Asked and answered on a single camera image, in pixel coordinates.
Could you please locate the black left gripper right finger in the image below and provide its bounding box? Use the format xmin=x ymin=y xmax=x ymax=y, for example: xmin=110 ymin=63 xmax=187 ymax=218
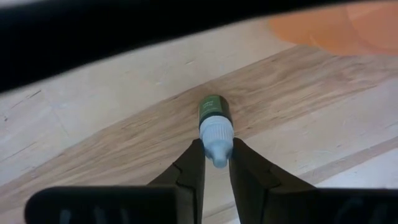
xmin=229 ymin=138 xmax=398 ymax=224

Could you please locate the small green dropper bottle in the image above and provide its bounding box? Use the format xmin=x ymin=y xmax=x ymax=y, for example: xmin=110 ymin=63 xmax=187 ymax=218
xmin=198 ymin=95 xmax=234 ymax=169

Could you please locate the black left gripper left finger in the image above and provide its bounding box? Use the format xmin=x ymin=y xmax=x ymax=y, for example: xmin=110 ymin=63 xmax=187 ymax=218
xmin=24 ymin=139 xmax=206 ymax=224

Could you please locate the orange translucent plastic bin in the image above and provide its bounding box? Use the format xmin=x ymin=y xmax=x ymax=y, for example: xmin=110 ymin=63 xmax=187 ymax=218
xmin=269 ymin=0 xmax=398 ymax=57

